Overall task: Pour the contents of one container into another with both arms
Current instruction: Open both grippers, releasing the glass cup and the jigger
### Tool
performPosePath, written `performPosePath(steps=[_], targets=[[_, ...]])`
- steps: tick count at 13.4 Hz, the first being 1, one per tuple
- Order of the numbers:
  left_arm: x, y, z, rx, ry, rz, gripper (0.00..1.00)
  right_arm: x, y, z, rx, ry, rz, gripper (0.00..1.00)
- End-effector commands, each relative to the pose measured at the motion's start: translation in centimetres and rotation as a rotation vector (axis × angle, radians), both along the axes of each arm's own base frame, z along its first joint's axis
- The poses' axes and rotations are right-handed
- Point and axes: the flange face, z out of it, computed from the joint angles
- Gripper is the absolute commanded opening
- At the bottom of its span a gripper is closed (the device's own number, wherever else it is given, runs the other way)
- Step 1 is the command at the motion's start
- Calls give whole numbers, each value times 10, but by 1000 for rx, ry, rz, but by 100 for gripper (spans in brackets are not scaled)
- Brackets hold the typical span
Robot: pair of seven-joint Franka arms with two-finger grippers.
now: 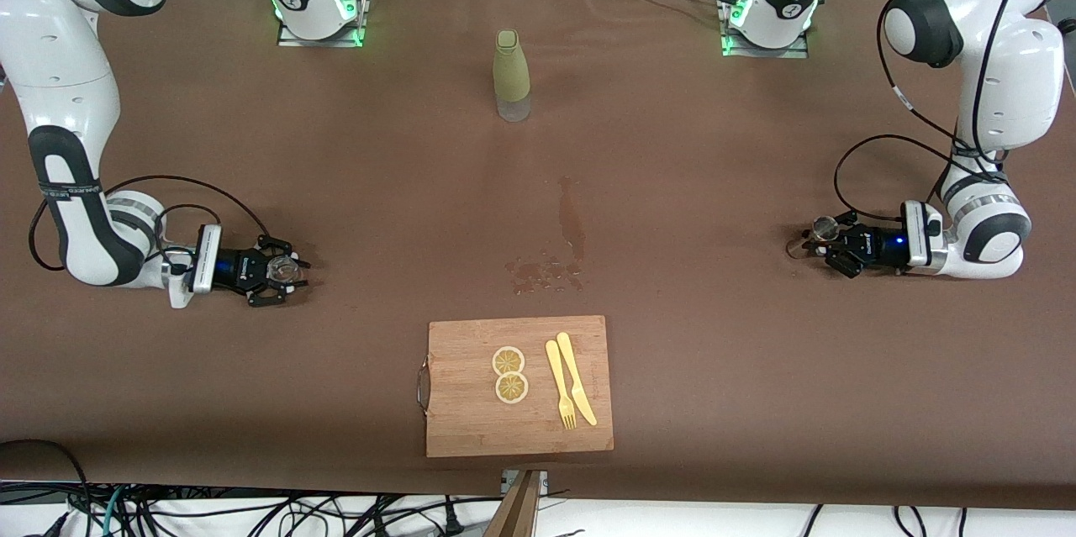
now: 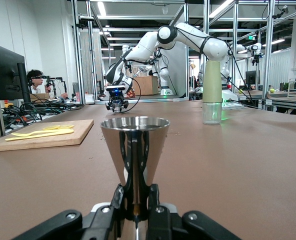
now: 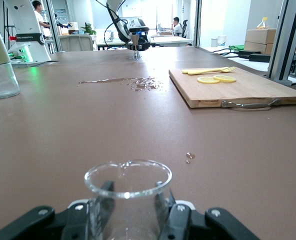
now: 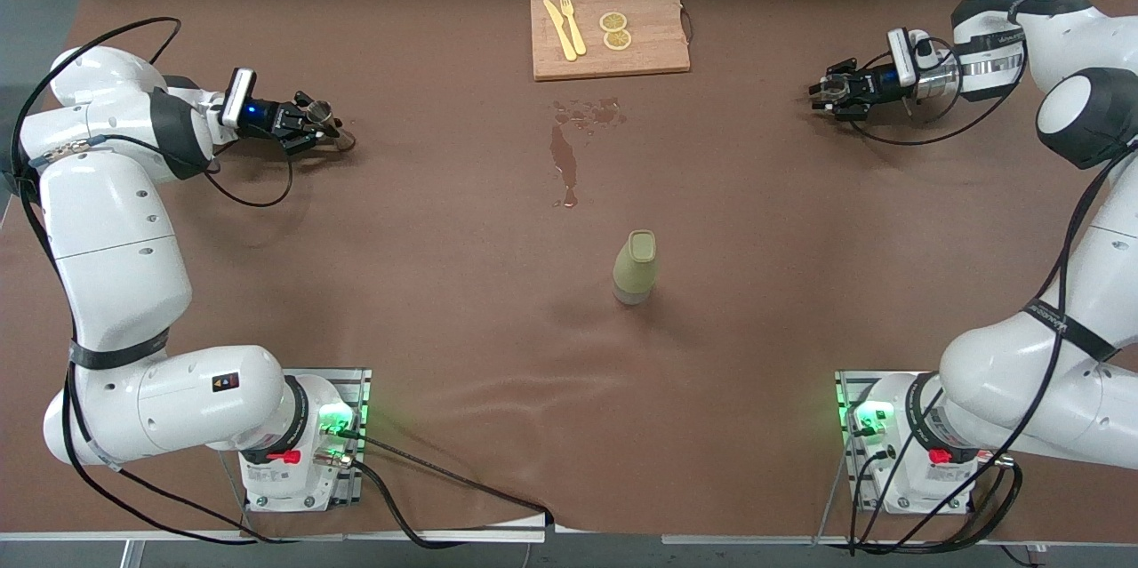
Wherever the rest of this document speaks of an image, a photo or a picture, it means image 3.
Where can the black power adapter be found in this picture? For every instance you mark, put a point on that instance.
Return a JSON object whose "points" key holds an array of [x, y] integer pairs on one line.
{"points": [[259, 57]]}

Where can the white background table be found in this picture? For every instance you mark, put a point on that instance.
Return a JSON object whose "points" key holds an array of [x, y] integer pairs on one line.
{"points": [[170, 40]]}

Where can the seated person white shirt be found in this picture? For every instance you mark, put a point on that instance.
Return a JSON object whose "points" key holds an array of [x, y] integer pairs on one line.
{"points": [[178, 27]]}

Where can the green potted plant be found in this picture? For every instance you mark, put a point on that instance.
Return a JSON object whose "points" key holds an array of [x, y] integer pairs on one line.
{"points": [[89, 28]]}

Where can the metal support post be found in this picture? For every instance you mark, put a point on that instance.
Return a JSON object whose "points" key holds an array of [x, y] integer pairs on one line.
{"points": [[285, 37]]}

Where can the white armchair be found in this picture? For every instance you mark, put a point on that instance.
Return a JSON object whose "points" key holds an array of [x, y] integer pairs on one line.
{"points": [[75, 42]]}

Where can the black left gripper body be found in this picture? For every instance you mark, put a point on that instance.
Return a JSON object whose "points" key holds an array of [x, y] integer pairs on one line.
{"points": [[145, 38]]}

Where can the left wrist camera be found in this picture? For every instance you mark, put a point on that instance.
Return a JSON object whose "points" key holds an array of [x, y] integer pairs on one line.
{"points": [[138, 29]]}

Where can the yellow plastic knife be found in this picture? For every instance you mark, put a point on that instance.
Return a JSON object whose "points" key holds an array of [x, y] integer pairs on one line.
{"points": [[184, 71]]}

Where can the yellow plastic fork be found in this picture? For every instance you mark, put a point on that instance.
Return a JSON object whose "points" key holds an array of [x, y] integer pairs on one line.
{"points": [[200, 72]]}

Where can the standing person white shirt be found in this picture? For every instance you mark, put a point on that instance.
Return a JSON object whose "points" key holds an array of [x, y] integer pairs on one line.
{"points": [[39, 17]]}

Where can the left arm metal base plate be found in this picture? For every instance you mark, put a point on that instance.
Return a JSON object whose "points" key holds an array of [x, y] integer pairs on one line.
{"points": [[38, 64]]}

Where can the brown table cover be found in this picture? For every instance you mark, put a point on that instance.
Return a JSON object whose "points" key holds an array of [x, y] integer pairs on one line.
{"points": [[63, 125]]}

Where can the small liquid drops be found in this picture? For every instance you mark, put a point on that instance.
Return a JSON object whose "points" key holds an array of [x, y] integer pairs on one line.
{"points": [[190, 155]]}

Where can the steel double jigger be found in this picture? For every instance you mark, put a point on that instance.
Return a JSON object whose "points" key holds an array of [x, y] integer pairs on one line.
{"points": [[135, 40]]}

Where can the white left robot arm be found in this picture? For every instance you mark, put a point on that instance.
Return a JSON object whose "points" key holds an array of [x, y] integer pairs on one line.
{"points": [[25, 25]]}

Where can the lemon slice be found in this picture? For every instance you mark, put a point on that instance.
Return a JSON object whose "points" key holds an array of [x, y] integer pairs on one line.
{"points": [[228, 78], [206, 80]]}

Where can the green cloth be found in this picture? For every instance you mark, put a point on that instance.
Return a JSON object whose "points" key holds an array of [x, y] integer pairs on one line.
{"points": [[236, 47]]}

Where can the white bucket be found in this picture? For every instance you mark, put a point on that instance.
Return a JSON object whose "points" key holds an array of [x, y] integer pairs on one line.
{"points": [[222, 41]]}

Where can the black office chair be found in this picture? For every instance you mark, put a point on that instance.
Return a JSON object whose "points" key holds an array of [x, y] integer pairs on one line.
{"points": [[185, 27]]}

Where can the yellow liquid plastic bottle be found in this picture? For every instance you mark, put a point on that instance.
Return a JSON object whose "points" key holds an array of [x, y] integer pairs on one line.
{"points": [[263, 25]]}

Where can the clear glass measuring cup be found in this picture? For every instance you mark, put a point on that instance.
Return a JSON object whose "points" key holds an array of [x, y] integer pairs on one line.
{"points": [[128, 217]]}

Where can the small white container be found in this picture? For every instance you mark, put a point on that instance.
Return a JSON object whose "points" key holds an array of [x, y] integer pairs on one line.
{"points": [[214, 42]]}

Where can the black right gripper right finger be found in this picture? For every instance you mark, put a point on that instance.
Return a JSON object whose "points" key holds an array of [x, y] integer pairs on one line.
{"points": [[183, 225]]}

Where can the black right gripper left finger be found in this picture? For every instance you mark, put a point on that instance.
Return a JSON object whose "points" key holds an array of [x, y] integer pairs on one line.
{"points": [[63, 222]]}

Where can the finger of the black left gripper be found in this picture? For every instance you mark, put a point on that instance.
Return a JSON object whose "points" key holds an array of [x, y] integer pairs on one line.
{"points": [[130, 47], [144, 47]]}

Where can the spilled liquid puddle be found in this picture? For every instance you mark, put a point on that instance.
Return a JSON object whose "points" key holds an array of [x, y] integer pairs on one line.
{"points": [[143, 85]]}

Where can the cardboard box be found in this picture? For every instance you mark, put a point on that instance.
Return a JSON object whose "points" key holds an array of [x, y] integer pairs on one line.
{"points": [[255, 47], [260, 36]]}

